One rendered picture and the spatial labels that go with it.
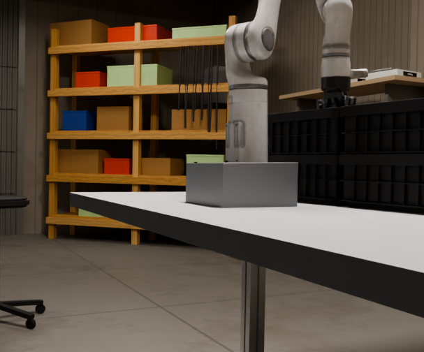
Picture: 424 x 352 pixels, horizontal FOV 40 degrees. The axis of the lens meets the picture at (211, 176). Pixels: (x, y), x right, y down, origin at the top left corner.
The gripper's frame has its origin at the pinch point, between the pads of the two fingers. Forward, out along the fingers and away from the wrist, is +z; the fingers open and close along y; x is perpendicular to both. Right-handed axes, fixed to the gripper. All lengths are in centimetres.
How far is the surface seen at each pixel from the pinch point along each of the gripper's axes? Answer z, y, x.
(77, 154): 15, -471, 36
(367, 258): 14, 77, -55
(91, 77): -62, -458, 48
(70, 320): 92, -165, -35
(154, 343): 91, -114, -9
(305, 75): -61, -340, 226
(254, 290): 51, -41, 0
